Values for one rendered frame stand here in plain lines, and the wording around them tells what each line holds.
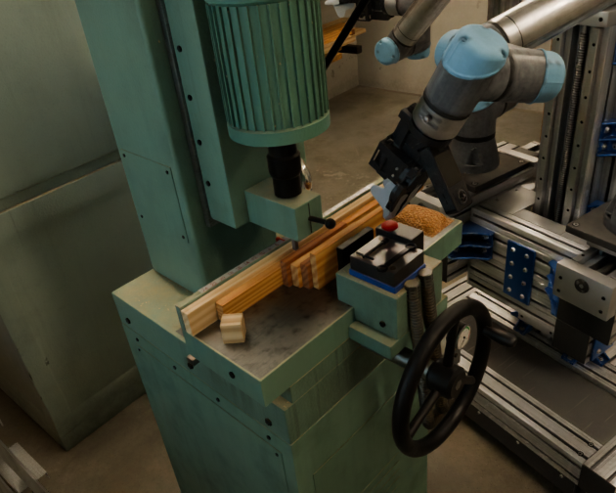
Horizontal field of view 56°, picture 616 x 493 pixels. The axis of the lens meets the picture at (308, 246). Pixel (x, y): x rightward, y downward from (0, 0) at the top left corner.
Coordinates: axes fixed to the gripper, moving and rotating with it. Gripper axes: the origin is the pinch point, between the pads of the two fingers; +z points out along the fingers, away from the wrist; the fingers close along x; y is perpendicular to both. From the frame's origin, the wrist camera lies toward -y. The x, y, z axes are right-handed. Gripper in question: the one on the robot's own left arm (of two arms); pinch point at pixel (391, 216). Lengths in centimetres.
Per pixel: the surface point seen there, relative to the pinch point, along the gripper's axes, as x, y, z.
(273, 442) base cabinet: 29.9, -12.7, 34.1
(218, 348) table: 32.7, 3.7, 18.3
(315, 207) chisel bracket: 6.3, 11.3, 5.5
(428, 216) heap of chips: -20.3, -0.8, 12.9
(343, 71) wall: -293, 189, 209
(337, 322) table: 15.0, -6.3, 13.1
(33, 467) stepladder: 58, 32, 108
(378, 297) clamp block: 10.5, -8.8, 5.7
